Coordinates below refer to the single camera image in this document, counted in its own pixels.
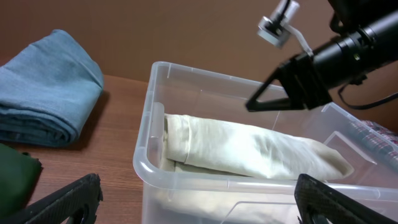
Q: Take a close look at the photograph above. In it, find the blue folded towel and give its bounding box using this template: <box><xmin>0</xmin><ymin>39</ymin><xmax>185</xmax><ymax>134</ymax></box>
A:
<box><xmin>1</xmin><ymin>29</ymin><xmax>104</xmax><ymax>147</ymax></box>

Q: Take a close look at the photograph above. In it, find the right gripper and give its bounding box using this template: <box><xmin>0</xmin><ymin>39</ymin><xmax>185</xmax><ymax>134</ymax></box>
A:
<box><xmin>246</xmin><ymin>53</ymin><xmax>332</xmax><ymax>112</ymax></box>

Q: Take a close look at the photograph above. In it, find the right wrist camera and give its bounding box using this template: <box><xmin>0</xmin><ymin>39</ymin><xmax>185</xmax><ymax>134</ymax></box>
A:
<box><xmin>257</xmin><ymin>0</ymin><xmax>313</xmax><ymax>57</ymax></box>

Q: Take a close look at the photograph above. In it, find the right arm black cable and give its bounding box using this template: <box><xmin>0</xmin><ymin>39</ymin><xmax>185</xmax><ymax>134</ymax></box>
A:
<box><xmin>337</xmin><ymin>82</ymin><xmax>398</xmax><ymax>111</ymax></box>

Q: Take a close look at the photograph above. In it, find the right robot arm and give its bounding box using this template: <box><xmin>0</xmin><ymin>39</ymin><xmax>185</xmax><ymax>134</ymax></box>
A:
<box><xmin>246</xmin><ymin>0</ymin><xmax>397</xmax><ymax>112</ymax></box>

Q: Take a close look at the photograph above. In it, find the plaid cloth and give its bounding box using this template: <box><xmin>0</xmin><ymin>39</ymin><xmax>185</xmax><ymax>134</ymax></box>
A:
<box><xmin>348</xmin><ymin>120</ymin><xmax>397</xmax><ymax>171</ymax></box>

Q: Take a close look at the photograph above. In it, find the dark green folded cloth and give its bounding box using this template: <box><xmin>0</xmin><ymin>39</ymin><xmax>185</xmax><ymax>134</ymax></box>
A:
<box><xmin>1</xmin><ymin>144</ymin><xmax>42</xmax><ymax>218</ymax></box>

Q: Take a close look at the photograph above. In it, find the cream cloth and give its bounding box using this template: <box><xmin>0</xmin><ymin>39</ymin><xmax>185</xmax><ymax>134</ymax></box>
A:
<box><xmin>161</xmin><ymin>114</ymin><xmax>354</xmax><ymax>180</ymax></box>

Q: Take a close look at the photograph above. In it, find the clear plastic storage container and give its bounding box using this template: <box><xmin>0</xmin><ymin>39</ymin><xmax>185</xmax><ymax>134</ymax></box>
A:
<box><xmin>133</xmin><ymin>62</ymin><xmax>397</xmax><ymax>223</ymax></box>

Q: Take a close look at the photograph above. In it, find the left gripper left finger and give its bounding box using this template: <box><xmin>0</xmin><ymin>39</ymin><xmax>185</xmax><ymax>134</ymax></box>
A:
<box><xmin>1</xmin><ymin>174</ymin><xmax>103</xmax><ymax>224</ymax></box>

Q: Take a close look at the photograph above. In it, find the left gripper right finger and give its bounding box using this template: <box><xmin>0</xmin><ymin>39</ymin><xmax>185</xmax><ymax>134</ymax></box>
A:
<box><xmin>294</xmin><ymin>174</ymin><xmax>397</xmax><ymax>224</ymax></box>

